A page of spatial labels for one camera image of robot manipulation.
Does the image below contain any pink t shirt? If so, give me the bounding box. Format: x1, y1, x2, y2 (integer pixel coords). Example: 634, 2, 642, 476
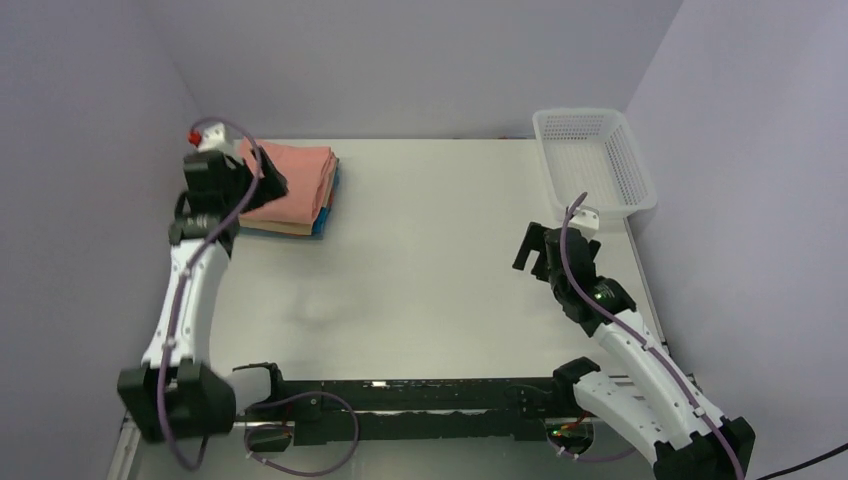
241, 140, 337, 225

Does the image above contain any white plastic basket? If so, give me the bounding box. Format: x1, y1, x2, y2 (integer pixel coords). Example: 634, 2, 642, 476
532, 108, 657, 221

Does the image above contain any blue folded t shirt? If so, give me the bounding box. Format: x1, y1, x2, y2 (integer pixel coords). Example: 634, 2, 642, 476
311, 164, 340, 238

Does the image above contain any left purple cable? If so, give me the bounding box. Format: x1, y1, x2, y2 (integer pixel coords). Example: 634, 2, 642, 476
156, 117, 263, 473

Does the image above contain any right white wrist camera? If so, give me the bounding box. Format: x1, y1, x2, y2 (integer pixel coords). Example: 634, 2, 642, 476
569, 207, 600, 236

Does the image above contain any purple cable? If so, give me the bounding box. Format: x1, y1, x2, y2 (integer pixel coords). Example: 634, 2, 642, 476
156, 117, 263, 473
559, 192, 747, 480

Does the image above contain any beige folded t shirt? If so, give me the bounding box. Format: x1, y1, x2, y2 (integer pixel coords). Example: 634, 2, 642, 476
239, 178, 332, 235

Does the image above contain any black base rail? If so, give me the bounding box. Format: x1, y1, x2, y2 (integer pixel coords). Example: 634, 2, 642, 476
236, 377, 596, 453

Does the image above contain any black power cable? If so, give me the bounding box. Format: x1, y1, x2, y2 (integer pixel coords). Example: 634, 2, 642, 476
755, 442, 848, 480

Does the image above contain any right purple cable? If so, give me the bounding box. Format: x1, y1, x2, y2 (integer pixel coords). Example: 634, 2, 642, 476
559, 192, 747, 480

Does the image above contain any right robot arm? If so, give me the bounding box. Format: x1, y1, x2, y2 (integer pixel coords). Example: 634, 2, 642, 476
513, 222, 755, 479

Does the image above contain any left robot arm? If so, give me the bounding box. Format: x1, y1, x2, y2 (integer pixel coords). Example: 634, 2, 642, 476
117, 148, 288, 444

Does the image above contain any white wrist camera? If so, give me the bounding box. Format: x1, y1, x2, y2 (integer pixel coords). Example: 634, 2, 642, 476
569, 207, 600, 236
187, 123, 235, 157

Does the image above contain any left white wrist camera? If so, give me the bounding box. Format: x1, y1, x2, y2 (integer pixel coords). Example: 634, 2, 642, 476
187, 123, 235, 157

